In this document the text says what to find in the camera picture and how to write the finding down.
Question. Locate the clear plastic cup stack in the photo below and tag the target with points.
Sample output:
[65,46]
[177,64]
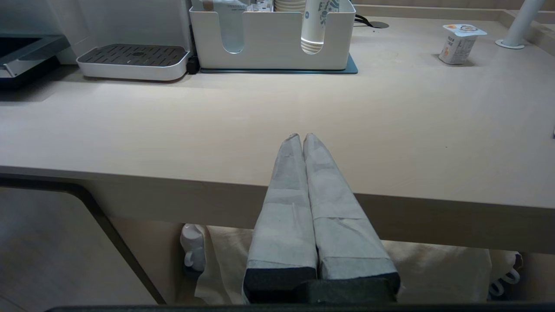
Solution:
[232,30]

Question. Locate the black appliance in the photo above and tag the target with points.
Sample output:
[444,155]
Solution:
[21,54]

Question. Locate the dark blue mat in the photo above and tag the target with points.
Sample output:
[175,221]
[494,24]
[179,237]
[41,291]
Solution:
[303,69]

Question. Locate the stack of beige cups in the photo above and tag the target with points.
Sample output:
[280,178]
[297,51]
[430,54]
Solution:
[289,5]

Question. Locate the white pole with base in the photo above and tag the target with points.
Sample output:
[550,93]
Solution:
[520,24]

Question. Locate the white drip tray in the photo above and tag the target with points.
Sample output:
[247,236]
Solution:
[133,61]

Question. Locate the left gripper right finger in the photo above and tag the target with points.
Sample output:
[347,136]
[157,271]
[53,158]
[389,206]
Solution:
[342,234]

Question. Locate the stack of paper cups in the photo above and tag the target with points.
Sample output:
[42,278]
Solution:
[315,24]

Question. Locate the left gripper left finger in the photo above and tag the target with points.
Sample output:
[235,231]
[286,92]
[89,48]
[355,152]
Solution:
[284,225]

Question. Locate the white coffee machine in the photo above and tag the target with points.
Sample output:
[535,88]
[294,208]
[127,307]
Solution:
[108,21]

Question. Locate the white yogurt cup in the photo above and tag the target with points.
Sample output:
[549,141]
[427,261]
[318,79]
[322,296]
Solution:
[459,44]

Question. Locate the white organizer box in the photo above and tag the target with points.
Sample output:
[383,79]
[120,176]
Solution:
[271,39]

